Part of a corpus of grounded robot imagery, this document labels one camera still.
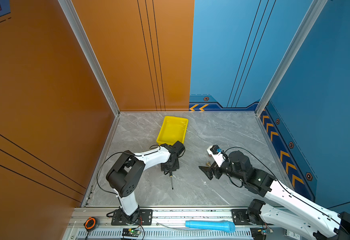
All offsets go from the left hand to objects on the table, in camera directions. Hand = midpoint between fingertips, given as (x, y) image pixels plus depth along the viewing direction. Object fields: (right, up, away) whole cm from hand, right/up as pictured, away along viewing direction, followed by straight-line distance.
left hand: (174, 168), depth 90 cm
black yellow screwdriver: (-1, -4, -4) cm, 5 cm away
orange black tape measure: (-38, -20, -21) cm, 48 cm away
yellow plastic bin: (-2, +23, +16) cm, 28 cm away
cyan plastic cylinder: (+26, -20, -23) cm, 40 cm away
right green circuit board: (+41, -25, -20) cm, 52 cm away
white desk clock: (+54, -23, -22) cm, 63 cm away
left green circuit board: (-20, -25, -20) cm, 37 cm away
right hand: (+16, +9, -18) cm, 26 cm away
